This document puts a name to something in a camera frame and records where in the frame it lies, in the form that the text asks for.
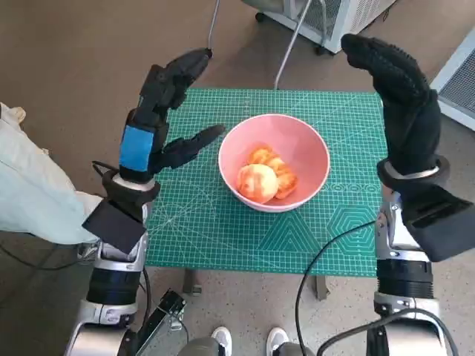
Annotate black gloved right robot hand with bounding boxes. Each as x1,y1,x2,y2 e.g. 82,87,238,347
340,33,442,177

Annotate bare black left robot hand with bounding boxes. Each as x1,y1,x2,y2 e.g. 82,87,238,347
117,47,226,183

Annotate pink bowl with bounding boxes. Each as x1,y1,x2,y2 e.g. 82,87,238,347
217,113,332,213

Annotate round toy bread bun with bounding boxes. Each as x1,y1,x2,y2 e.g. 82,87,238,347
237,164,280,204

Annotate long striped toy bread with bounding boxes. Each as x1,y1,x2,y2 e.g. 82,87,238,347
246,145,300,200

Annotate white cabinet with grille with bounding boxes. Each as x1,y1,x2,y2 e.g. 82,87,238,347
430,36,475,131

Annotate person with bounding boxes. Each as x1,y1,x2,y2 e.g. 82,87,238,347
177,326,316,356
0,102,103,246

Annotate green cutting mat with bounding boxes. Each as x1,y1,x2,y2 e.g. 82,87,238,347
144,88,387,277

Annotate white ventilated cabinet on casters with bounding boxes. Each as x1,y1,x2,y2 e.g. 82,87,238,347
244,0,396,57

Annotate grey table leg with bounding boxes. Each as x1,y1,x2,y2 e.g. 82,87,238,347
315,274,331,301
183,270,202,296

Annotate black metal bar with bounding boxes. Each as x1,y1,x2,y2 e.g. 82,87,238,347
135,289,187,356

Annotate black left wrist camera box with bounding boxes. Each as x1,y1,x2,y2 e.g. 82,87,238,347
81,200,148,255

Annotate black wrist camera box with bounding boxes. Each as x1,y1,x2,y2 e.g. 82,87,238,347
402,185,475,263
81,200,148,255

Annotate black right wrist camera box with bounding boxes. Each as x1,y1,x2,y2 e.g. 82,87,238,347
402,185,475,263

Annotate grey metal frame chair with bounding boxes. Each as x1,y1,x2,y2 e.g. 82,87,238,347
207,0,313,90

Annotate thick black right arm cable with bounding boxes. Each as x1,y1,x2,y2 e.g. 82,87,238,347
318,309,462,356

